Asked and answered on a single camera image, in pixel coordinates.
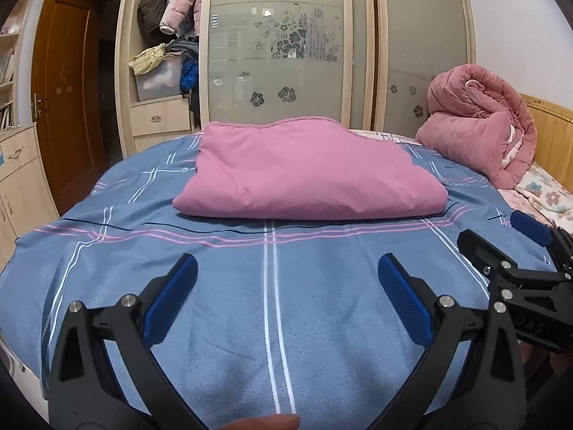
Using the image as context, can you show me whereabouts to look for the beige low cabinet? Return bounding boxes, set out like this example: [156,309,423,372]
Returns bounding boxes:
[0,125,61,269]

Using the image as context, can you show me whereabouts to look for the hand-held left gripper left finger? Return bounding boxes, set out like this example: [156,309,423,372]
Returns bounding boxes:
[48,253,202,430]

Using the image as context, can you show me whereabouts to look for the grey crumpled clothing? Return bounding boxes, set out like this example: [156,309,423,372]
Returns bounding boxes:
[168,36,200,61]

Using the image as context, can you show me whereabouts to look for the pink floral bed sheet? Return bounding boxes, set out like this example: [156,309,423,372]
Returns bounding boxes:
[497,161,573,234]

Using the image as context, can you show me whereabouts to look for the pink rolled quilt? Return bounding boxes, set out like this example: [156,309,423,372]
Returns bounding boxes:
[415,63,538,189]

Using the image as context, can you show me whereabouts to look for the blue striped bed blanket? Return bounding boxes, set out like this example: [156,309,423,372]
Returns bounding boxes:
[0,132,560,430]

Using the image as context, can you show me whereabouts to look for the frosted floral glass wardrobe door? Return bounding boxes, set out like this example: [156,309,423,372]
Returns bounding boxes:
[199,0,352,128]

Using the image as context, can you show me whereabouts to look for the beige crumpled cloth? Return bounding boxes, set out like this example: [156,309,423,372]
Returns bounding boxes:
[129,44,171,75]

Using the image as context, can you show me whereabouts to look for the wooden headboard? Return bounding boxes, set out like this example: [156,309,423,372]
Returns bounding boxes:
[519,93,573,175]

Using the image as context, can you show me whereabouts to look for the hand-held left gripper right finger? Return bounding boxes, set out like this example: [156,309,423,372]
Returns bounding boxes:
[371,253,526,430]

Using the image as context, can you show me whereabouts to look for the clear plastic storage box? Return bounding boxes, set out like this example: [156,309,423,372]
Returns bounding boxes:
[135,58,184,101]

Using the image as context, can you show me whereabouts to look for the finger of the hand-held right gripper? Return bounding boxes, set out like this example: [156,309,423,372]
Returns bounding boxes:
[510,210,573,274]
[457,229,565,290]

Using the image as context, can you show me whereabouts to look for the beige wardrobe drawer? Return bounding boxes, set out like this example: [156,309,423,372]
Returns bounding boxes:
[130,99,192,135]

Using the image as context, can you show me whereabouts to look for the pink and white hooded jacket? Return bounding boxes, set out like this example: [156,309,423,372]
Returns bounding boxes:
[172,116,449,221]

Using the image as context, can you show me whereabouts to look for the person's left hand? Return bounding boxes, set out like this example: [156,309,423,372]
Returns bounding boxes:
[219,414,300,430]

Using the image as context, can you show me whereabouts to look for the beige bookshelf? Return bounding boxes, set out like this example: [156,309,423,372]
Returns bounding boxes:
[0,0,28,139]

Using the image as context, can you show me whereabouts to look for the beige wardrobe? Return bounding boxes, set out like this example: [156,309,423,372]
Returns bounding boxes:
[114,0,477,157]

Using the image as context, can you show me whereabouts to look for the pink puffer hanging jacket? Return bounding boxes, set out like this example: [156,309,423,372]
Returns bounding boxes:
[160,0,207,37]

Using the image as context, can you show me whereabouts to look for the brown wooden door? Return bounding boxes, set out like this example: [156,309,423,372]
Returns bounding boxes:
[31,0,110,220]

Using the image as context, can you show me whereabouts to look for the dark brown hanging jacket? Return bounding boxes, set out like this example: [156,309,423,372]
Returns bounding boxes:
[137,0,173,34]

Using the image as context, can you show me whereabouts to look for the blue puffer clothing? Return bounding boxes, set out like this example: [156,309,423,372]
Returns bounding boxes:
[180,59,198,92]

